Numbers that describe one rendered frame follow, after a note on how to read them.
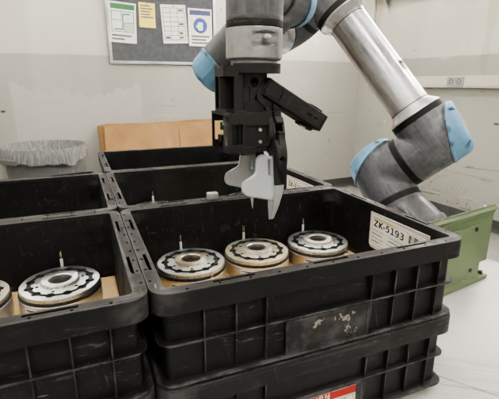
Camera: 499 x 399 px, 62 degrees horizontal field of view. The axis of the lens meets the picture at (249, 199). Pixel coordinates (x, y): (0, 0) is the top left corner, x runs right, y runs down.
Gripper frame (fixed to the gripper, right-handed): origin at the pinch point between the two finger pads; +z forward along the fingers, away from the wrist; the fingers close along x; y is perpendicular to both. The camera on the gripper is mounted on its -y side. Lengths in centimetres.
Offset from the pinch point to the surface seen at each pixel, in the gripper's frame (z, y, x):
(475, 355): 24.5, -30.1, 15.1
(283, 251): 8.3, -3.4, -0.6
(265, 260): 8.3, 0.7, 1.3
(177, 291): 1.5, 18.1, 18.3
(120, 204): 1.5, 19.5, -13.9
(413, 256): 2.6, -10.4, 19.0
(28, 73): -24, 49, -306
